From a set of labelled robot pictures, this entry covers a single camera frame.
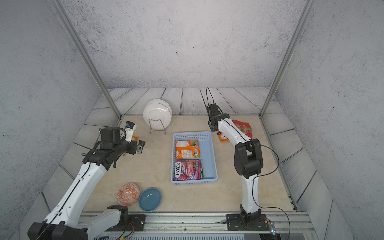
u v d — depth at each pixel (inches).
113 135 22.6
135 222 28.7
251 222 25.3
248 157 21.2
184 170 33.4
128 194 32.2
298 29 30.2
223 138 42.2
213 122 27.9
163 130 43.5
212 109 30.5
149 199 31.3
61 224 14.9
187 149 37.8
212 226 28.6
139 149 27.8
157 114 40.4
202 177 33.8
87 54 34.3
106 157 20.5
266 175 21.2
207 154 37.8
